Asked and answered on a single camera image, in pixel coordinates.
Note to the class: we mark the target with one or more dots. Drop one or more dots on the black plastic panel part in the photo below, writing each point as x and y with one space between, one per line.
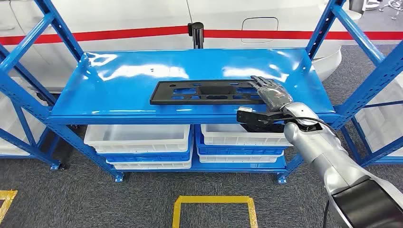
163 94

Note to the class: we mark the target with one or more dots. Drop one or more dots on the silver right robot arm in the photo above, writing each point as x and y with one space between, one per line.
321 148

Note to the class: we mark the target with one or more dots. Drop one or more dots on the blue metal shelf rack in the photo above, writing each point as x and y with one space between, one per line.
19 142
387 160
189 69

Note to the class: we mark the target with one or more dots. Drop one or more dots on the black part inside bin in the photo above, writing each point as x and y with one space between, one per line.
264 129

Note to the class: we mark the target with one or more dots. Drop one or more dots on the red barrier belt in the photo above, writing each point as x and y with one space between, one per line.
283 34
94 35

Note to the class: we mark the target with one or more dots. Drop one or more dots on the white car body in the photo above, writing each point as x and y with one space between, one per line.
141 15

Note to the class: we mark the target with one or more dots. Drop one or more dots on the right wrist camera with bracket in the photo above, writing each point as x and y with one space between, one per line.
248 118

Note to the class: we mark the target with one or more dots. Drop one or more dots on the black stanchion post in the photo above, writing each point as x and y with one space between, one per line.
196 34

